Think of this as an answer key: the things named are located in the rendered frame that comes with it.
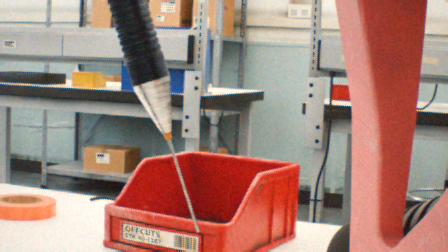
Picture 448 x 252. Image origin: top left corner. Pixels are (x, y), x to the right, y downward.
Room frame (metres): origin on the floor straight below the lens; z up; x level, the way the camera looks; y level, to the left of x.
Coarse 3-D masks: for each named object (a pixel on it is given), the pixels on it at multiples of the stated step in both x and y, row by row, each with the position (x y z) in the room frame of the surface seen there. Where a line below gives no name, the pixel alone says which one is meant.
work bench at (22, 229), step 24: (0, 192) 0.70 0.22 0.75; (24, 192) 0.71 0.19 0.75; (48, 192) 0.72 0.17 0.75; (72, 216) 0.62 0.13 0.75; (96, 216) 0.62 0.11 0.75; (0, 240) 0.52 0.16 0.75; (24, 240) 0.53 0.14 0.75; (48, 240) 0.53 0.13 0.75; (72, 240) 0.54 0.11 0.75; (96, 240) 0.54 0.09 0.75; (312, 240) 0.57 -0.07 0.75
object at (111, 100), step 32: (96, 32) 2.82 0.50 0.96; (160, 32) 2.73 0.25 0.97; (192, 32) 2.69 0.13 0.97; (96, 64) 2.82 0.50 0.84; (192, 64) 2.69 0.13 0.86; (0, 96) 3.01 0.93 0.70; (32, 96) 2.96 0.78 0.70; (64, 96) 2.86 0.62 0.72; (96, 96) 2.81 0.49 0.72; (128, 96) 2.76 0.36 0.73; (224, 96) 2.85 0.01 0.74; (256, 96) 3.21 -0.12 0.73; (0, 160) 3.72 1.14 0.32
